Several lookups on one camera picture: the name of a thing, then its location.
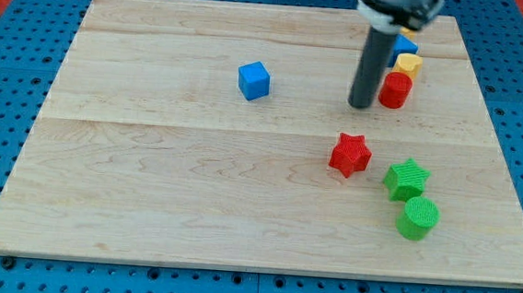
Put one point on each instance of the green cylinder block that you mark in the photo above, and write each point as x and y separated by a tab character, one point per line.
417	218

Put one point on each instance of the red star block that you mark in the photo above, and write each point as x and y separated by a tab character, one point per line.
350	154

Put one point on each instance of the green star block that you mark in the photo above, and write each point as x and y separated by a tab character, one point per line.
406	180

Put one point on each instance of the yellow block behind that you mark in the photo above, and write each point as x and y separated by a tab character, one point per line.
408	33

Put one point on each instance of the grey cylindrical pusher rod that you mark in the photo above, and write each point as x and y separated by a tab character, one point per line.
375	57

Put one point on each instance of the blue cube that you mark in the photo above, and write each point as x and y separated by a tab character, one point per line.
253	81

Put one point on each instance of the red cylinder block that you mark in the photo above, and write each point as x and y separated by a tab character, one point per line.
395	89

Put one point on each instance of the wooden board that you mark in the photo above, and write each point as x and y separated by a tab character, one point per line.
145	152

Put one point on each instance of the blue pentagon block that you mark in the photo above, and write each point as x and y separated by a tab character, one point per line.
401	45

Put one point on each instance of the yellow heart block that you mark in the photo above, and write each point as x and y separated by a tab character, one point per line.
409	64

